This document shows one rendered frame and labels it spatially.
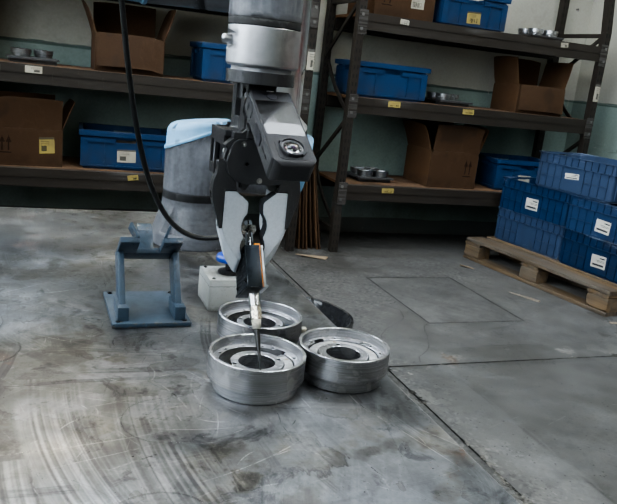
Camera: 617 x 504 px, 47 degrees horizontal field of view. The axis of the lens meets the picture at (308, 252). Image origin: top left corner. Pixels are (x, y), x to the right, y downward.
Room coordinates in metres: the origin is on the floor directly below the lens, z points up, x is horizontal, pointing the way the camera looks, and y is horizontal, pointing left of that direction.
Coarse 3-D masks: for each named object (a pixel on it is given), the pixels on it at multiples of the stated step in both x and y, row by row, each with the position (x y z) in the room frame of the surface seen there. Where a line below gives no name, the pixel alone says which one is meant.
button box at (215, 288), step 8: (200, 272) 1.00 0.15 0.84; (208, 272) 0.98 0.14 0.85; (216, 272) 0.98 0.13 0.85; (224, 272) 0.97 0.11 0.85; (232, 272) 0.98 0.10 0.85; (200, 280) 1.00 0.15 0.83; (208, 280) 0.95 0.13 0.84; (216, 280) 0.95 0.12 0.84; (224, 280) 0.95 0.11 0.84; (232, 280) 0.95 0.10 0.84; (200, 288) 0.99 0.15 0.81; (208, 288) 0.95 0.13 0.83; (216, 288) 0.95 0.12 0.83; (224, 288) 0.95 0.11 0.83; (232, 288) 0.95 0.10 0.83; (200, 296) 0.99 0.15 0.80; (208, 296) 0.94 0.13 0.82; (216, 296) 0.95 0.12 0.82; (224, 296) 0.95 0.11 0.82; (232, 296) 0.95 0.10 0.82; (208, 304) 0.94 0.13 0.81; (216, 304) 0.95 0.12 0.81
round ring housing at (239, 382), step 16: (224, 336) 0.75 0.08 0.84; (240, 336) 0.76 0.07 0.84; (272, 336) 0.77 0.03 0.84; (208, 352) 0.71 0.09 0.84; (240, 352) 0.74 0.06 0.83; (256, 352) 0.74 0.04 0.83; (288, 352) 0.75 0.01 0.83; (304, 352) 0.73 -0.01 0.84; (208, 368) 0.70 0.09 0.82; (224, 368) 0.68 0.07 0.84; (240, 368) 0.67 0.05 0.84; (256, 368) 0.74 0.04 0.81; (272, 368) 0.71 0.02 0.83; (288, 368) 0.68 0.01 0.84; (304, 368) 0.71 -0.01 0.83; (224, 384) 0.68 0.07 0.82; (240, 384) 0.67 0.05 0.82; (256, 384) 0.67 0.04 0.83; (272, 384) 0.67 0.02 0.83; (288, 384) 0.68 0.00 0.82; (240, 400) 0.68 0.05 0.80; (256, 400) 0.67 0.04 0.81; (272, 400) 0.68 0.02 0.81
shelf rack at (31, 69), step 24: (312, 0) 4.41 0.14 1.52; (312, 24) 4.41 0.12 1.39; (312, 48) 4.42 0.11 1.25; (0, 72) 3.80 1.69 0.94; (24, 72) 3.84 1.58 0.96; (48, 72) 3.88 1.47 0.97; (72, 72) 3.93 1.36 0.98; (96, 72) 3.97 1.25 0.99; (312, 72) 4.43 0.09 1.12; (192, 96) 4.17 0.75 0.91; (216, 96) 4.22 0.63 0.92; (0, 168) 3.80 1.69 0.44; (24, 168) 3.84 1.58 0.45; (48, 168) 3.92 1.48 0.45; (72, 168) 4.00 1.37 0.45; (96, 168) 4.09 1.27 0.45; (240, 192) 4.29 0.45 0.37; (288, 240) 4.41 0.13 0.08
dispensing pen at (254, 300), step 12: (252, 228) 0.76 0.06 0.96; (252, 240) 0.76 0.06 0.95; (252, 252) 0.73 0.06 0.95; (240, 264) 0.74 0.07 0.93; (252, 264) 0.73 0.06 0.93; (240, 276) 0.74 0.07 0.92; (252, 276) 0.72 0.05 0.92; (240, 288) 0.73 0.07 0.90; (252, 288) 0.72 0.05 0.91; (252, 300) 0.72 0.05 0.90; (252, 312) 0.71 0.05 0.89; (252, 324) 0.71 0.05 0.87
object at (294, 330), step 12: (240, 300) 0.88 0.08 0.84; (264, 300) 0.89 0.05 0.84; (228, 312) 0.86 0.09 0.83; (276, 312) 0.88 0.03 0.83; (288, 312) 0.88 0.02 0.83; (228, 324) 0.80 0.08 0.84; (240, 324) 0.79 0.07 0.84; (264, 324) 0.86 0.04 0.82; (276, 324) 0.84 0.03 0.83; (300, 324) 0.83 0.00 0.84; (288, 336) 0.81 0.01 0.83
